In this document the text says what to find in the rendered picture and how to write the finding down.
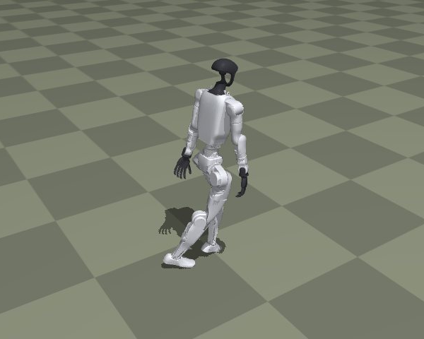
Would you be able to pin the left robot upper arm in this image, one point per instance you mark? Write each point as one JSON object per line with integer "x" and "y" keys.
{"x": 196, "y": 108}

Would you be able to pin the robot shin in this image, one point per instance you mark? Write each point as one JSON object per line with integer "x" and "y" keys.
{"x": 190, "y": 235}
{"x": 213, "y": 228}

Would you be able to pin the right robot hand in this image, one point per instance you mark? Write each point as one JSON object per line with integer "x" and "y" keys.
{"x": 243, "y": 175}

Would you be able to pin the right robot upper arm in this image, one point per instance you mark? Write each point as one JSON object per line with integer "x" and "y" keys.
{"x": 235, "y": 110}

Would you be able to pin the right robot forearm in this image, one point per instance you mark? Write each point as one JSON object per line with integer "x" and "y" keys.
{"x": 240, "y": 152}

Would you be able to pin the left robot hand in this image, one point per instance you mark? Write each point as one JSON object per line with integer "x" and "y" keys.
{"x": 183, "y": 163}

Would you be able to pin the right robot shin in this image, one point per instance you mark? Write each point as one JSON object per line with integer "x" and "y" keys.
{"x": 190, "y": 235}

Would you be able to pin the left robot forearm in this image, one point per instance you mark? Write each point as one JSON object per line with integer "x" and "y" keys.
{"x": 191, "y": 140}

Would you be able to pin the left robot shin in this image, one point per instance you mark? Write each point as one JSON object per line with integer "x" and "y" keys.
{"x": 213, "y": 228}

